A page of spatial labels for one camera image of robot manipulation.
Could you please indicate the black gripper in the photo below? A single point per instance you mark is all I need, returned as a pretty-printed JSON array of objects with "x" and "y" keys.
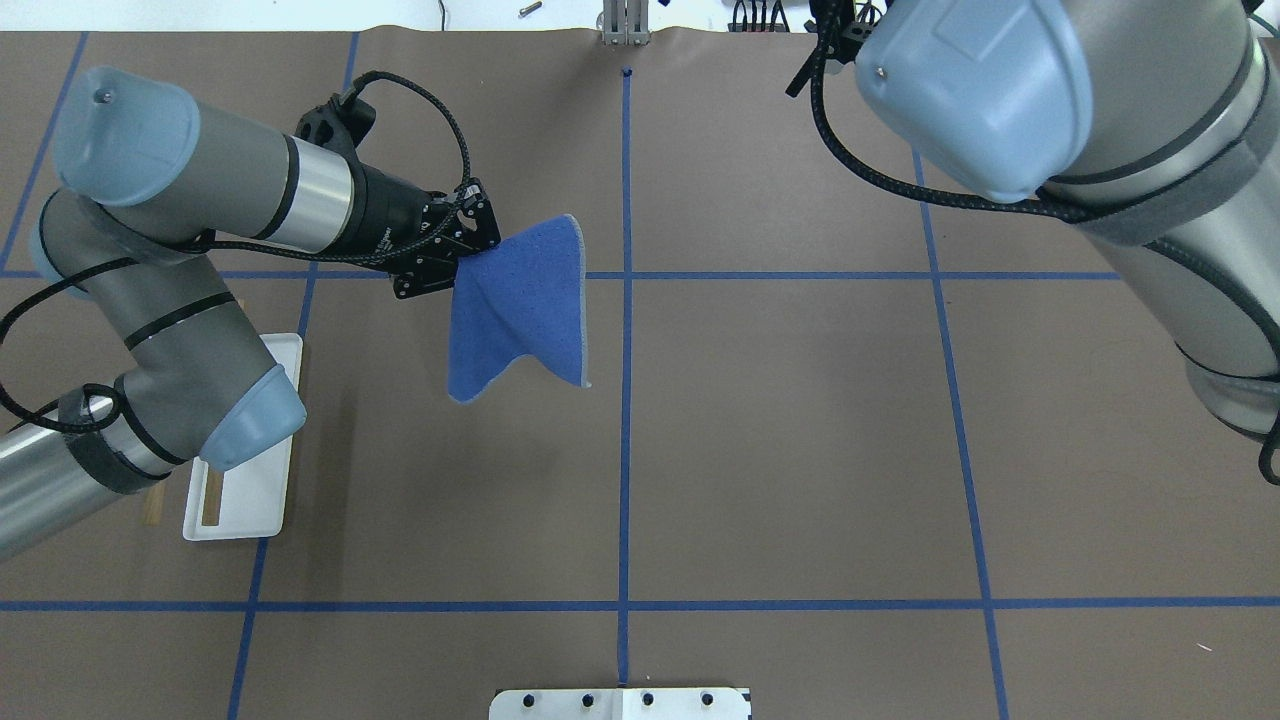
[{"x": 388, "y": 217}]

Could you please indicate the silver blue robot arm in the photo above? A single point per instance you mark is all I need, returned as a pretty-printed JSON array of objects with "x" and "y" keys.
[
  {"x": 151, "y": 181},
  {"x": 1149, "y": 125}
]

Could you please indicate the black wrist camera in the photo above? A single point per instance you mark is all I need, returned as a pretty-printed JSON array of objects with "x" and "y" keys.
[{"x": 338, "y": 125}]

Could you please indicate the aluminium frame post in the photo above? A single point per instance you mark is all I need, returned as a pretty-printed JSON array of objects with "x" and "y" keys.
[{"x": 625, "y": 23}]

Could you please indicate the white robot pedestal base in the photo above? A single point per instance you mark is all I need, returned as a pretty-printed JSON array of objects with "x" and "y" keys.
[{"x": 623, "y": 703}]

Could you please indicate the blue microfibre towel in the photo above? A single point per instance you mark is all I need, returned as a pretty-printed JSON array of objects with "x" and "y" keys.
[{"x": 524, "y": 298}]

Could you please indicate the white towel rack base tray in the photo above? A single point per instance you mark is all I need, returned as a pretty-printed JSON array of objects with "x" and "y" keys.
[{"x": 250, "y": 480}]

